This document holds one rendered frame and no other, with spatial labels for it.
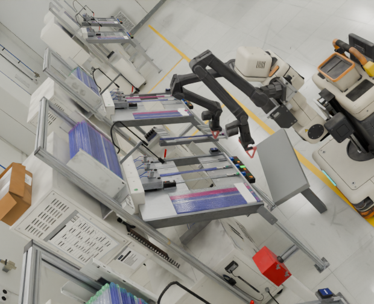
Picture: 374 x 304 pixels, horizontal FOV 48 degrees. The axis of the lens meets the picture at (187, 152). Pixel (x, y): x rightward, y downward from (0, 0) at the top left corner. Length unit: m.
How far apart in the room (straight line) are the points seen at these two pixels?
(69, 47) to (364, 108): 5.30
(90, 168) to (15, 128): 3.48
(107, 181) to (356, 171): 1.60
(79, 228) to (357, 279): 1.69
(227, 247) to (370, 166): 1.04
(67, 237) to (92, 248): 0.15
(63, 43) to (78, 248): 5.01
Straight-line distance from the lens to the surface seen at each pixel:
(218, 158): 3.00
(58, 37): 6.99
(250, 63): 2.30
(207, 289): 2.77
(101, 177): 2.26
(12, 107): 5.55
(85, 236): 2.32
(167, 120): 3.67
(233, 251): 2.64
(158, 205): 2.47
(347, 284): 2.90
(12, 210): 2.25
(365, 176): 2.87
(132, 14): 10.17
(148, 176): 2.62
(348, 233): 3.06
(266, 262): 2.21
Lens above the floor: 2.39
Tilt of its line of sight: 29 degrees down
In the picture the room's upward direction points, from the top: 48 degrees counter-clockwise
